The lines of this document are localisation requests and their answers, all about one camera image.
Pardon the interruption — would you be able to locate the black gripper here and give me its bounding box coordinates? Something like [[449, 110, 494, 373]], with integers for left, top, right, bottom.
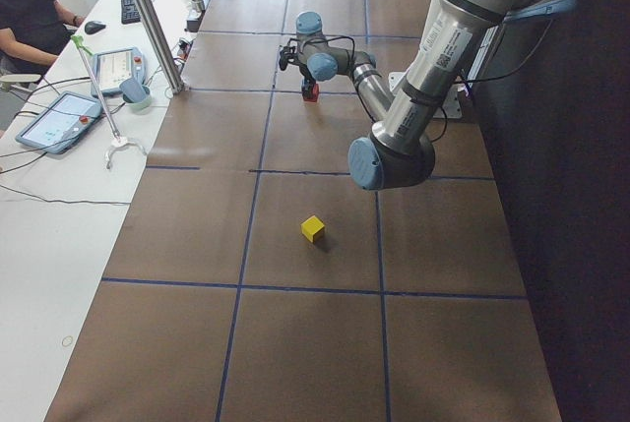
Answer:
[[299, 66, 319, 101]]

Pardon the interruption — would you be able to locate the grabber reacher stick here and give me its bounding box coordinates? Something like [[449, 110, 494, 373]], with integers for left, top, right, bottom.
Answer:
[[71, 35, 147, 170]]

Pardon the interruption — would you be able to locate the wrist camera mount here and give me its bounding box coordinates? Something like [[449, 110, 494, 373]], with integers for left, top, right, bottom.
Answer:
[[279, 45, 297, 71]]

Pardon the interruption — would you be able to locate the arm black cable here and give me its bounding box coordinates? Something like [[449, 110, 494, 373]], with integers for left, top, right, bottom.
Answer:
[[287, 18, 555, 144]]

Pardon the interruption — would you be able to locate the far teach pendant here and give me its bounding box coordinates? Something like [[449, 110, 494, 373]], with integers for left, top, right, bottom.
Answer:
[[92, 47, 146, 96]]

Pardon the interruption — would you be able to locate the yellow block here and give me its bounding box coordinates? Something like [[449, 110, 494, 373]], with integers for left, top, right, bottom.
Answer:
[[300, 215, 326, 243]]

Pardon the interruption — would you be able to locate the metal cylinder weight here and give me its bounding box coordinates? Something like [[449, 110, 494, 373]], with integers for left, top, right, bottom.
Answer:
[[191, 0, 206, 13]]

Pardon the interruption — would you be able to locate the black keyboard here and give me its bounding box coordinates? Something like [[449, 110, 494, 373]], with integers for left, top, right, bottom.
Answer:
[[120, 0, 141, 25]]

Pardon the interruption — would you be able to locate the black computer mouse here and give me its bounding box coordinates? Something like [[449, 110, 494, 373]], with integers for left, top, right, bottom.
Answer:
[[84, 21, 106, 34]]

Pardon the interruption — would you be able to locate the teach pendant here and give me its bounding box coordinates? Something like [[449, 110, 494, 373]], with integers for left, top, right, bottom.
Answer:
[[15, 91, 102, 154], [92, 47, 146, 96]]

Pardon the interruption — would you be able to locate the red block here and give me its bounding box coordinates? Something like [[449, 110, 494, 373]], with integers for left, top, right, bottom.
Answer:
[[303, 87, 317, 102]]

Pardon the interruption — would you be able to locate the aluminium frame post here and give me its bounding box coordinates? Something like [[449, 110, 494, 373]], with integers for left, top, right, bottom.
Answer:
[[135, 0, 185, 95]]

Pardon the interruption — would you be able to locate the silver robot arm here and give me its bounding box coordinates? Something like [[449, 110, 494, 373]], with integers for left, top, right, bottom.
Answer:
[[280, 0, 577, 190]]

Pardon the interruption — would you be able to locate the seated person black shirt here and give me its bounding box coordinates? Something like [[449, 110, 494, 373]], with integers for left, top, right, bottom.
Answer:
[[1, 0, 85, 75]]

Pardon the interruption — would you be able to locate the near teach pendant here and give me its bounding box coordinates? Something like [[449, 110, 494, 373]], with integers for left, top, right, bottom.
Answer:
[[15, 91, 102, 154]]

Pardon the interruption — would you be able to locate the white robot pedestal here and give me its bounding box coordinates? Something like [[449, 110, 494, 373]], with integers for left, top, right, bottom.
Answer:
[[387, 72, 463, 120]]

